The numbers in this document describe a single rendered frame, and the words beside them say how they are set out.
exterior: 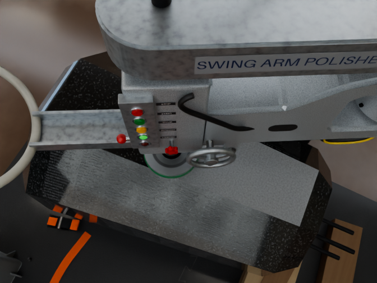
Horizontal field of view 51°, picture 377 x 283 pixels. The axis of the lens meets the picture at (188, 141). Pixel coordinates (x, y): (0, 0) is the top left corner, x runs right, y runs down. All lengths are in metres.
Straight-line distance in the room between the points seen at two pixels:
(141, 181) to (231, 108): 0.68
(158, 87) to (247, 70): 0.20
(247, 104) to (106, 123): 0.54
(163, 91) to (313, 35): 0.33
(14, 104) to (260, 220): 1.89
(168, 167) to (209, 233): 0.33
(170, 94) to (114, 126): 0.50
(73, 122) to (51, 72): 1.53
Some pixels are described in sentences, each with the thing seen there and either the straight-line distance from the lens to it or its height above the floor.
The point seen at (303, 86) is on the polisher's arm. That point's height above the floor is 1.48.
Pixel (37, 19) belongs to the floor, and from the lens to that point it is 3.20.
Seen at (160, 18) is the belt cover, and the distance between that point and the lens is 0.78.
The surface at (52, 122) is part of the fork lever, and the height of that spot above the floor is 1.12.
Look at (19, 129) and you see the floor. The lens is 2.76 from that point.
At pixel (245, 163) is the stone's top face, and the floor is 0.87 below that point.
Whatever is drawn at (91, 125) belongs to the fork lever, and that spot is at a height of 1.12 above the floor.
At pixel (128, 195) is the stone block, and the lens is 1.65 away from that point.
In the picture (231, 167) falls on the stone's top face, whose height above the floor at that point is 0.87.
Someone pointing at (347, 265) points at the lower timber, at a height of 0.13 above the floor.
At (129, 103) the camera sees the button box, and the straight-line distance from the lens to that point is 0.89.
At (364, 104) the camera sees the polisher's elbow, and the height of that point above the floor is 1.33.
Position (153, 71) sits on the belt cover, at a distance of 0.81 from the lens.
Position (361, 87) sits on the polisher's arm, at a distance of 1.02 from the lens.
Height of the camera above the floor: 2.34
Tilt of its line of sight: 68 degrees down
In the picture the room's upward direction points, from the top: 3 degrees clockwise
